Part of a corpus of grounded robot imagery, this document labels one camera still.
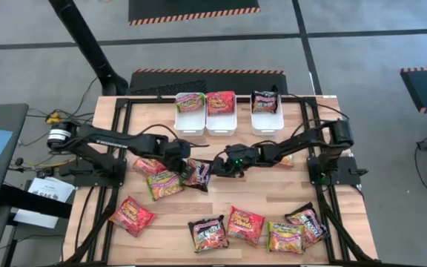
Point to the white plastic bin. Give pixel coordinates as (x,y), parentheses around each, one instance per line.
(221,125)
(267,125)
(189,124)

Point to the black aluminium table frame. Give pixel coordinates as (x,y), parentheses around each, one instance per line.
(143,99)

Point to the red Maruchan Saucy Noodles packet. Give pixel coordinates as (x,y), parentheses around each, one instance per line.
(132,216)
(221,104)
(145,167)
(245,225)

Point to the black camera mast pole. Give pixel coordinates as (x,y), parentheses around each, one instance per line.
(83,37)

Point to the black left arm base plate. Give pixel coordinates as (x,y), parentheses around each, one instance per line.
(73,175)

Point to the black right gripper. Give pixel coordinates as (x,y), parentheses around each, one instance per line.
(241,159)

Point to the black desk crossbar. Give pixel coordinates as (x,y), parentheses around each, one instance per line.
(32,202)

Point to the grey desk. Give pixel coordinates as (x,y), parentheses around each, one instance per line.
(9,115)

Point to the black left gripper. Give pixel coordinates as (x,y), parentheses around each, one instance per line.
(178,154)

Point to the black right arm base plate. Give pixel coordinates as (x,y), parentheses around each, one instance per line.
(348,171)

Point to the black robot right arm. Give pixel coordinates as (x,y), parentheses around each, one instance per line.
(298,144)

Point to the green Maruchan ramen packet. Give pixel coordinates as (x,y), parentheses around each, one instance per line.
(190,102)
(285,238)
(285,160)
(163,185)

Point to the black Maruchan Fire Noodle packet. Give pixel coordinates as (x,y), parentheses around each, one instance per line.
(208,234)
(200,176)
(264,103)
(310,222)

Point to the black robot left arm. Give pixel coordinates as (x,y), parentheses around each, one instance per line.
(117,140)

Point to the white printed paper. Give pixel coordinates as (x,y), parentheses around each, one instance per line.
(52,189)

